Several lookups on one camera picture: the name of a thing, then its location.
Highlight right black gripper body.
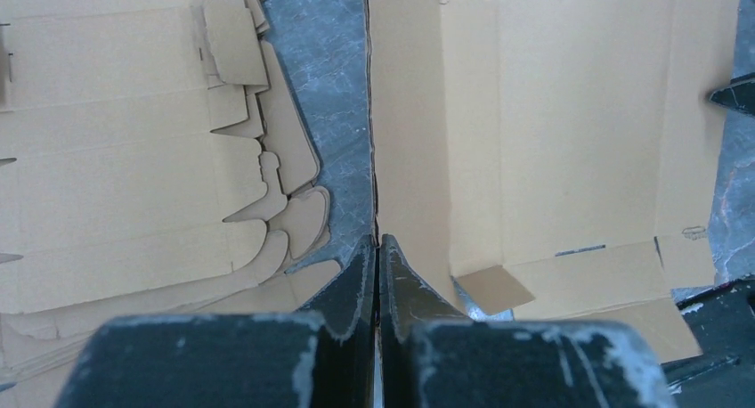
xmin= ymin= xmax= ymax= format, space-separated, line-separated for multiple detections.
xmin=662 ymin=278 xmax=754 ymax=408

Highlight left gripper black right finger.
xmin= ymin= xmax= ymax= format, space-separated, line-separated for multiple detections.
xmin=378 ymin=234 xmax=676 ymax=407

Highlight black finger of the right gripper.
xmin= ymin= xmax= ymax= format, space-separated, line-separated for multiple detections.
xmin=708 ymin=72 xmax=755 ymax=118

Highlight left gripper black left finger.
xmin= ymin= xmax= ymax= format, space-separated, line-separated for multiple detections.
xmin=56 ymin=236 xmax=377 ymax=407

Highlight cardboard box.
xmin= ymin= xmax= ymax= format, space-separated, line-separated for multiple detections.
xmin=368 ymin=0 xmax=740 ymax=363

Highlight stack of flat cardboard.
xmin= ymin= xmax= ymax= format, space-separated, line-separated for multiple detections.
xmin=1 ymin=0 xmax=341 ymax=407

